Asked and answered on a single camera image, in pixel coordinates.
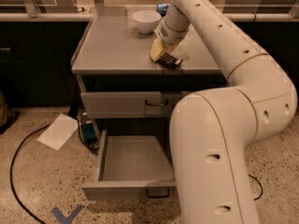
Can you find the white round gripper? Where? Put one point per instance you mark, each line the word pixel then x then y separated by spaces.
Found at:
pixel 168 34

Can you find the black rxbar chocolate wrapper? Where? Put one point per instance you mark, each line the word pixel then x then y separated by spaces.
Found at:
pixel 170 62

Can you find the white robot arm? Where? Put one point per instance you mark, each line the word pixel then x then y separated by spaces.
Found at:
pixel 209 130

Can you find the grey metal drawer cabinet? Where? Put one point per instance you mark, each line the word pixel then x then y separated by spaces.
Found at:
pixel 112 46

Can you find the closed grey upper drawer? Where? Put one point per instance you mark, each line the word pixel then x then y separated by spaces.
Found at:
pixel 128 104

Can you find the open grey middle drawer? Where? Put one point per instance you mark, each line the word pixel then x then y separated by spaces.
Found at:
pixel 127 165

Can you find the white ceramic bowl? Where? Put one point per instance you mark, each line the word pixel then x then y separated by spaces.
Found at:
pixel 146 21

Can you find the blue and white can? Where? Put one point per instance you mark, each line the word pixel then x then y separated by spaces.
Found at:
pixel 162 9

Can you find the blue power box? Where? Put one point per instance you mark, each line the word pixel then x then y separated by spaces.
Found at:
pixel 88 133

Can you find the white paper sheet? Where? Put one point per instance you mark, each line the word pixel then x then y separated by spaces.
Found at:
pixel 58 132

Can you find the black upper drawer handle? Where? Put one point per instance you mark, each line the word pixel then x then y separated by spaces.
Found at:
pixel 161 104

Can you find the black drawer handle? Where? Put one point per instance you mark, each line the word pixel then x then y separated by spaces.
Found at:
pixel 161 104
pixel 157 193

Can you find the dark counter with rail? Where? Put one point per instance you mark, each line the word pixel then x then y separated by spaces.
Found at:
pixel 35 61

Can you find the black middle drawer handle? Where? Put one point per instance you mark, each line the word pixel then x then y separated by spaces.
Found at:
pixel 157 193

